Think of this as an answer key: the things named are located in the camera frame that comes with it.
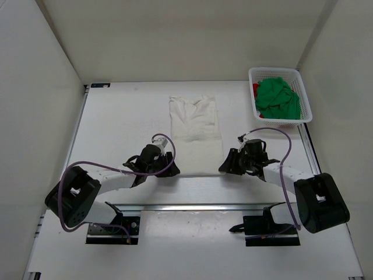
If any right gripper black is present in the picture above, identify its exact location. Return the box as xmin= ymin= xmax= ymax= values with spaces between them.
xmin=220 ymin=149 xmax=255 ymax=176

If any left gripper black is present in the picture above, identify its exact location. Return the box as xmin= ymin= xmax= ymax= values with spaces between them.
xmin=146 ymin=151 xmax=180 ymax=177

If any white t shirt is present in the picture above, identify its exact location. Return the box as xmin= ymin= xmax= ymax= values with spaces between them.
xmin=169 ymin=96 xmax=224 ymax=177

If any green t shirt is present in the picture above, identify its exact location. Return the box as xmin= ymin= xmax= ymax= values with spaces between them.
xmin=255 ymin=77 xmax=301 ymax=120

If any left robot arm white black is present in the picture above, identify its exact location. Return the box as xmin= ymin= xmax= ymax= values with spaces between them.
xmin=44 ymin=138 xmax=180 ymax=233

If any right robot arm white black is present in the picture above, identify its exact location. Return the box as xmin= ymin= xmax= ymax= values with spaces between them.
xmin=219 ymin=139 xmax=350 ymax=233

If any red t shirt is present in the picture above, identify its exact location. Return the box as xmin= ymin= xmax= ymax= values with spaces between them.
xmin=252 ymin=83 xmax=259 ymax=99

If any white plastic basket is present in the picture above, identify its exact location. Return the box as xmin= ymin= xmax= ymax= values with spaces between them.
xmin=248 ymin=67 xmax=312 ymax=127

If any blue label sticker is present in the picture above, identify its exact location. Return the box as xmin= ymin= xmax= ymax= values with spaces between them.
xmin=90 ymin=83 xmax=111 ymax=88

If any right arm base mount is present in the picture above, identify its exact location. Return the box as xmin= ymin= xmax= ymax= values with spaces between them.
xmin=229 ymin=202 xmax=301 ymax=247

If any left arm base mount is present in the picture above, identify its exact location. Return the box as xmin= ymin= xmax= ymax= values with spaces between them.
xmin=86 ymin=202 xmax=140 ymax=245

